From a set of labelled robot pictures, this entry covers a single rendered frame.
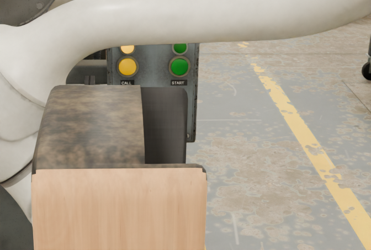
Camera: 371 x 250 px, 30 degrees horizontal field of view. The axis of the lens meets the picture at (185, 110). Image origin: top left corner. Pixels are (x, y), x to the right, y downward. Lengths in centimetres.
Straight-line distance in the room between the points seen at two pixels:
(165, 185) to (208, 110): 376
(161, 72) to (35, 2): 24
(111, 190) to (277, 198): 287
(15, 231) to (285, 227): 151
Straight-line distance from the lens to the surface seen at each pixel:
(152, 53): 119
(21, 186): 73
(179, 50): 119
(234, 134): 363
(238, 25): 66
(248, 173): 323
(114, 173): 17
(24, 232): 154
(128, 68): 119
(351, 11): 67
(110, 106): 20
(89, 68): 131
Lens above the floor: 144
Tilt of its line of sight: 22 degrees down
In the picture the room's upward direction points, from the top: 2 degrees clockwise
